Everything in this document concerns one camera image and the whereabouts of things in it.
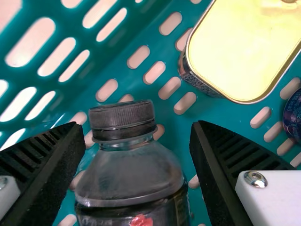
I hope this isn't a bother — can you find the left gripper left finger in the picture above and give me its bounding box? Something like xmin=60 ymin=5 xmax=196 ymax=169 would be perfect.
xmin=0 ymin=121 xmax=86 ymax=226

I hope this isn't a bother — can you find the silver top can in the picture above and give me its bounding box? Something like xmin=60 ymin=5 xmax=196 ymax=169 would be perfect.
xmin=283 ymin=88 xmax=301 ymax=143

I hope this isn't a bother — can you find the rectangular tin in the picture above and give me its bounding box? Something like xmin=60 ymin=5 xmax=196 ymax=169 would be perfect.
xmin=177 ymin=0 xmax=301 ymax=104

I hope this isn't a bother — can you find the dark coffee bottle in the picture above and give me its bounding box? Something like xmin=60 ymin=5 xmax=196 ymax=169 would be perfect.
xmin=74 ymin=99 xmax=192 ymax=226

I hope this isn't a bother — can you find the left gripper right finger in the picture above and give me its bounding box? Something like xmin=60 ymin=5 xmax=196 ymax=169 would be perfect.
xmin=189 ymin=120 xmax=301 ymax=226

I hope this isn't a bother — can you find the teal shopping basket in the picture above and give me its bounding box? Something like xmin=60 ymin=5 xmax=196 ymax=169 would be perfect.
xmin=0 ymin=0 xmax=301 ymax=226

